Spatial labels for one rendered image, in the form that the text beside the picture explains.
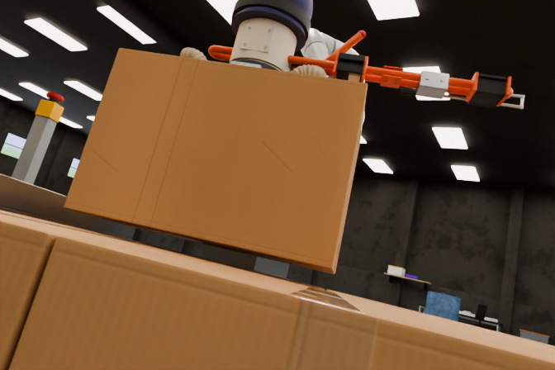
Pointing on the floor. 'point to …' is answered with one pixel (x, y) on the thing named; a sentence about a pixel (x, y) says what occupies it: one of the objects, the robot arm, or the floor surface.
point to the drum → (443, 305)
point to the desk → (533, 336)
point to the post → (37, 141)
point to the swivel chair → (478, 315)
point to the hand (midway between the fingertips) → (355, 72)
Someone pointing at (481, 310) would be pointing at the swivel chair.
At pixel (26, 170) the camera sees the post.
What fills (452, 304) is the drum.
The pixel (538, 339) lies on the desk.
